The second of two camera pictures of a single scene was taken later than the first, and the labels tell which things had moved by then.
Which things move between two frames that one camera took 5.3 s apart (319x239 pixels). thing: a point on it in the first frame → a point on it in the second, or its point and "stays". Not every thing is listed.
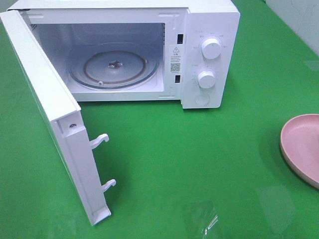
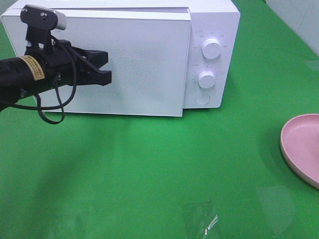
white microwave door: x=64 y=115 → x=148 y=55
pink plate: x=299 y=145 stays
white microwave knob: x=211 y=49 stays
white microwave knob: x=206 y=79 stays
